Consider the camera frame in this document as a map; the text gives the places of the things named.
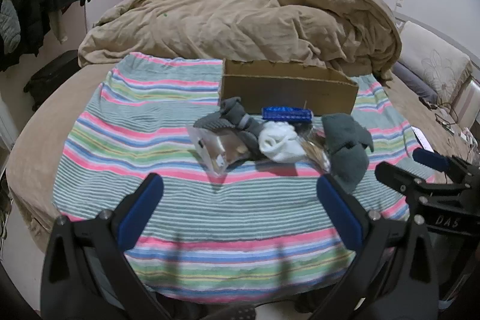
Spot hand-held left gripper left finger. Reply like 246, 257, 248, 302
40, 173, 166, 320

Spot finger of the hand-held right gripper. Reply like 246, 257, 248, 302
375, 161, 456, 202
412, 148, 480, 178

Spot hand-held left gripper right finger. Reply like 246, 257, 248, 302
316, 174, 440, 320

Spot dark grey sock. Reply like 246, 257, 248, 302
321, 113, 375, 195

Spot clear bag of wooden sticks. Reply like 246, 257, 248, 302
299, 128, 333, 171

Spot white sock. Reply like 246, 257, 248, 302
257, 121, 307, 163

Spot clear plastic bag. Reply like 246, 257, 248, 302
187, 125, 253, 179

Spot blue plastic comb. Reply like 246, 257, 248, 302
261, 106, 313, 124

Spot grey knitted sock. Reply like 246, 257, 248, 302
193, 97, 265, 160

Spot brown cardboard box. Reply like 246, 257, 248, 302
217, 58, 360, 117

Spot white paper card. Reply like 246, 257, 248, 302
412, 126, 433, 151

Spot striped blanket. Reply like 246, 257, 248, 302
52, 52, 436, 306

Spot grey pillow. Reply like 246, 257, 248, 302
391, 62, 439, 104

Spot white floral pillow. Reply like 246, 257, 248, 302
397, 21, 474, 105

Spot bed with tan sheet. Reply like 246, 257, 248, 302
5, 58, 480, 242

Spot black suitcase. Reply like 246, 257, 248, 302
23, 50, 82, 113

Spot tan duvet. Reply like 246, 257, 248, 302
77, 0, 403, 81

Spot grey hanging garment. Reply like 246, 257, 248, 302
0, 0, 22, 55

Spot tangled cables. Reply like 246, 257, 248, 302
419, 95, 480, 157

